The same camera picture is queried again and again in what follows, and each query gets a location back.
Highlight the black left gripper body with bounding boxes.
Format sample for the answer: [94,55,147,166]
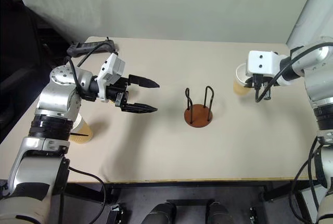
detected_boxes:
[106,75,130,111]

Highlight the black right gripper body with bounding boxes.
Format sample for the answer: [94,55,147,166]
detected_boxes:
[251,74,274,101]

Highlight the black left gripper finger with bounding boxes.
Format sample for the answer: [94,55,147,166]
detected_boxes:
[122,102,159,113]
[129,74,160,88]

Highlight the brown white paper cup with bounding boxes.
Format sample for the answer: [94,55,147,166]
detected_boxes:
[68,114,93,145]
[233,63,254,96]

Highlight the black power strip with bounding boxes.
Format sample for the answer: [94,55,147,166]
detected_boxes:
[66,37,116,58]

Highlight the dark rounded shape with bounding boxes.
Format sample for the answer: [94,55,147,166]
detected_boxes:
[204,201,232,224]
[147,201,178,224]

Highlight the grey box under table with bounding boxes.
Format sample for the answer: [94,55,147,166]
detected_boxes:
[296,183,327,224]

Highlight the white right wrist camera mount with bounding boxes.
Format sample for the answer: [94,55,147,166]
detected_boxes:
[246,50,281,78]

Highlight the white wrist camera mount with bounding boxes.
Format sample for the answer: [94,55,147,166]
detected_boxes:
[94,52,126,103]
[246,50,281,78]

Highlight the black right arm wrist cable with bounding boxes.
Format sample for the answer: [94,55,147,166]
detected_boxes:
[254,44,326,103]

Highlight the black arm wrist cable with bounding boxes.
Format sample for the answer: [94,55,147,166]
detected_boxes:
[254,44,326,103]
[65,42,119,100]

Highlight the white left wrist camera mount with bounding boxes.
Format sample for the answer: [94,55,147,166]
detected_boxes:
[94,52,126,103]

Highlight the black left arm wrist cable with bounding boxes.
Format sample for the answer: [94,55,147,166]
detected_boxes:
[65,42,119,100]

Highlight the wire cup holder wooden base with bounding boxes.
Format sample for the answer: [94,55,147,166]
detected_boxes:
[184,85,215,129]

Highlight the black left arm body cable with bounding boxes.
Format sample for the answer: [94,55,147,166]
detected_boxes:
[60,166,107,224]

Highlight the black table frame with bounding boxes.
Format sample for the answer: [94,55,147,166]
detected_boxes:
[63,181,318,224]

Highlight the black right arm body cables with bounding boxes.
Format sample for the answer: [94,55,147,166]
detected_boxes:
[290,135,326,224]

